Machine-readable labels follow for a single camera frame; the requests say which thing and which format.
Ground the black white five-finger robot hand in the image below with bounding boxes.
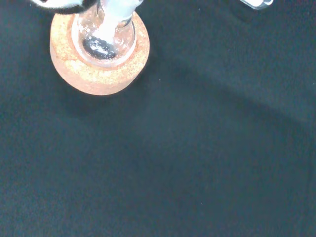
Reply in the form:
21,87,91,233
28,0,86,15

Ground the small glass round-bottom flask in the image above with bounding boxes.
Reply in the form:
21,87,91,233
71,0,138,67

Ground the clear acrylic funnel stand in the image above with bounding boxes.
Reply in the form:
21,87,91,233
237,0,275,11

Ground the black cloth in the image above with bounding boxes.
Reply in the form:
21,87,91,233
0,0,316,237

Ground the cork ring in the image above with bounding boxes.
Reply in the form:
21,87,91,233
49,9,151,96

